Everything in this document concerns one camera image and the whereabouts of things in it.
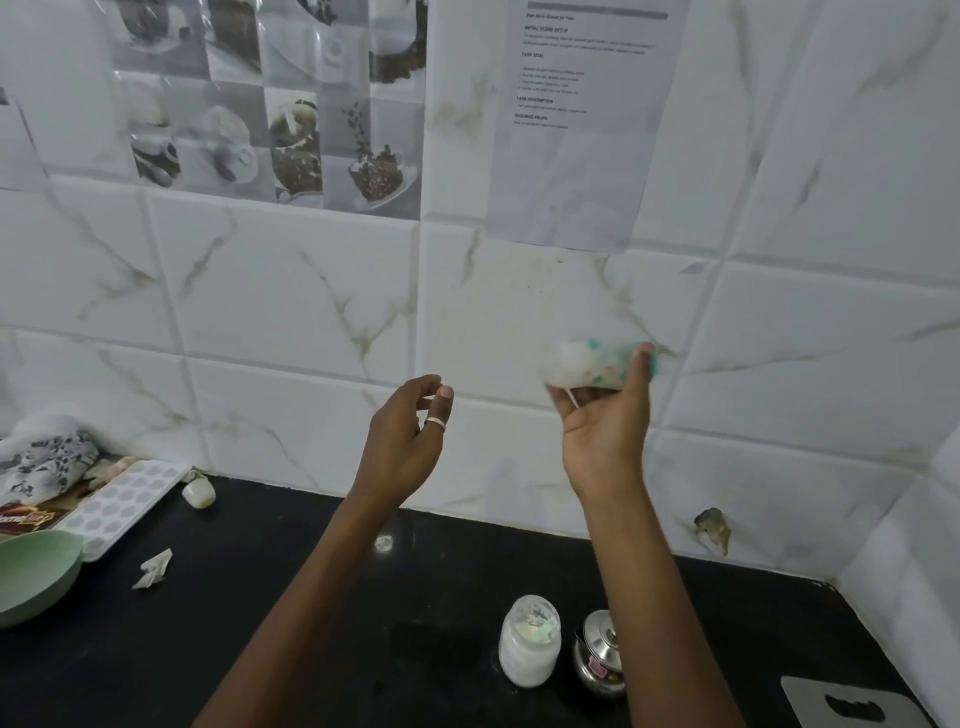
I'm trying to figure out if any white floral patterned cloth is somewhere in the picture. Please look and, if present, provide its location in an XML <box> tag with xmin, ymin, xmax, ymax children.
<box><xmin>0</xmin><ymin>408</ymin><xmax>103</xmax><ymax>520</ymax></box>

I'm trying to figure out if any person's right forearm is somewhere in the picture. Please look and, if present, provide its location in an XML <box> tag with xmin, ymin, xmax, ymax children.
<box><xmin>581</xmin><ymin>476</ymin><xmax>747</xmax><ymax>728</ymax></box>

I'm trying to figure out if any small steel lidded container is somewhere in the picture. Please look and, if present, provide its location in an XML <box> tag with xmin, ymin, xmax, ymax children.
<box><xmin>573</xmin><ymin>609</ymin><xmax>628</xmax><ymax>701</ymax></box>

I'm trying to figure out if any light green bowl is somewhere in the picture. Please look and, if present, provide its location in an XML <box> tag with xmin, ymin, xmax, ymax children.
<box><xmin>0</xmin><ymin>528</ymin><xmax>86</xmax><ymax>630</ymax></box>

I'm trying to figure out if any person's left forearm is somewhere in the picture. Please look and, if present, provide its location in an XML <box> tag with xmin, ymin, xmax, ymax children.
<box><xmin>193</xmin><ymin>491</ymin><xmax>399</xmax><ymax>728</ymax></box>

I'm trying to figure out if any dark packet with orange label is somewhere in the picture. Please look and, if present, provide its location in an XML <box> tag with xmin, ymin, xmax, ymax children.
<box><xmin>0</xmin><ymin>498</ymin><xmax>60</xmax><ymax>540</ymax></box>

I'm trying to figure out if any white sponge with coloured dots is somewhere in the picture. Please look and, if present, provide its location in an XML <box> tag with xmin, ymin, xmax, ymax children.
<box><xmin>541</xmin><ymin>335</ymin><xmax>680</xmax><ymax>396</ymax></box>

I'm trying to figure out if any flat steel plate with cutout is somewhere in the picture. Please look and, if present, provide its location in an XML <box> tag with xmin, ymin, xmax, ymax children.
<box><xmin>780</xmin><ymin>675</ymin><xmax>939</xmax><ymax>728</ymax></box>

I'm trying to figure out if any coffee cup picture wall sticker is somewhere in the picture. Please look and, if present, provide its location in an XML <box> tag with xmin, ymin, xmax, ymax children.
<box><xmin>112</xmin><ymin>0</ymin><xmax>429</xmax><ymax>222</ymax></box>

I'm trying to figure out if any crumpled white paper scrap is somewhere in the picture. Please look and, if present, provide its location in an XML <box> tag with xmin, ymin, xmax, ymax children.
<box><xmin>132</xmin><ymin>548</ymin><xmax>175</xmax><ymax>591</ymax></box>

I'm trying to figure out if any person's left hand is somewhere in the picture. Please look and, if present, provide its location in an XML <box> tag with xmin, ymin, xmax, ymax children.
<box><xmin>348</xmin><ymin>373</ymin><xmax>456</xmax><ymax>513</ymax></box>

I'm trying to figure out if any glass jar with white powder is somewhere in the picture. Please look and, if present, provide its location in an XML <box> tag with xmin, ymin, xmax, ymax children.
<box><xmin>498</xmin><ymin>594</ymin><xmax>563</xmax><ymax>690</ymax></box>

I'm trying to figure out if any white ice cube tray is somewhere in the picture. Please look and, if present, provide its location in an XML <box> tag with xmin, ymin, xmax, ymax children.
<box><xmin>52</xmin><ymin>459</ymin><xmax>195</xmax><ymax>563</ymax></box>

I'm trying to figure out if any printed white paper sheet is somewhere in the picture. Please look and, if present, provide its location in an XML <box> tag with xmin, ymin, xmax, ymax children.
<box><xmin>486</xmin><ymin>0</ymin><xmax>692</xmax><ymax>254</ymax></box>

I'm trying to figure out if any person's right hand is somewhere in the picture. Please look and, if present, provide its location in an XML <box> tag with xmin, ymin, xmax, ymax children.
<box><xmin>549</xmin><ymin>342</ymin><xmax>660</xmax><ymax>504</ymax></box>

